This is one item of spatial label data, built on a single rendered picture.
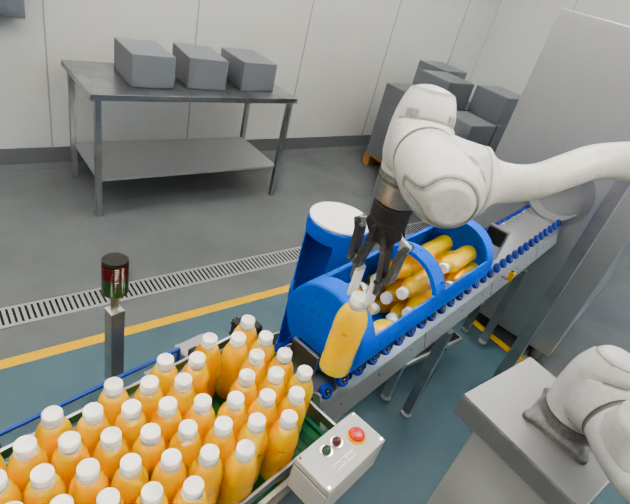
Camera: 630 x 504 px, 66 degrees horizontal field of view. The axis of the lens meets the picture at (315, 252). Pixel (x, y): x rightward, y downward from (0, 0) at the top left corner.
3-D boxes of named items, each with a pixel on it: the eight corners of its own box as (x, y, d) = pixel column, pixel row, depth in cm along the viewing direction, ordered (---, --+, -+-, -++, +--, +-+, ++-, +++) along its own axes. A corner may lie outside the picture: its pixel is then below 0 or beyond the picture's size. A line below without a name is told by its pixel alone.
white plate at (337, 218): (333, 195, 226) (332, 198, 227) (297, 211, 206) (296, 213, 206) (382, 222, 215) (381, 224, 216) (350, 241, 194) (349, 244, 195)
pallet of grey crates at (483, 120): (482, 204, 538) (531, 99, 475) (436, 213, 490) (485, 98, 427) (407, 158, 610) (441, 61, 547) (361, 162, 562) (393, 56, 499)
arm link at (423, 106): (372, 155, 90) (381, 186, 79) (398, 71, 82) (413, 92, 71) (427, 167, 92) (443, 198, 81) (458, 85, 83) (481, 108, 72)
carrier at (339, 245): (294, 332, 274) (261, 357, 252) (332, 197, 227) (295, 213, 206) (334, 361, 262) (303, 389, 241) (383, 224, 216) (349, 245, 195)
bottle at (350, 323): (325, 350, 116) (347, 289, 106) (352, 362, 114) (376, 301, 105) (315, 368, 110) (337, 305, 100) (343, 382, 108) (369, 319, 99)
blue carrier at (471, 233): (482, 293, 197) (504, 231, 184) (351, 395, 137) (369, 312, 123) (423, 265, 213) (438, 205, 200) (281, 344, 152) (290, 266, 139)
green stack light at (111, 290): (133, 293, 123) (133, 278, 120) (109, 302, 118) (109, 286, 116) (120, 280, 126) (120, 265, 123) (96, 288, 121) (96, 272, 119)
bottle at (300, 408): (273, 460, 122) (288, 413, 112) (263, 437, 126) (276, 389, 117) (298, 452, 125) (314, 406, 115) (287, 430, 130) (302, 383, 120)
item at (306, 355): (313, 385, 142) (323, 355, 136) (308, 388, 141) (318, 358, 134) (290, 363, 147) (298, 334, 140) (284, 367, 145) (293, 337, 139)
